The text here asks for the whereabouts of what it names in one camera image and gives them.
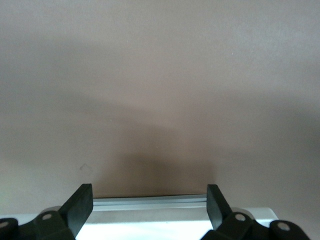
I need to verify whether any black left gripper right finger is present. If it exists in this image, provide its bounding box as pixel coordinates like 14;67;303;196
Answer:
201;184;310;240

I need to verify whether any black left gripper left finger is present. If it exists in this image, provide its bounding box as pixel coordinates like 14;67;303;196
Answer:
0;183;94;240

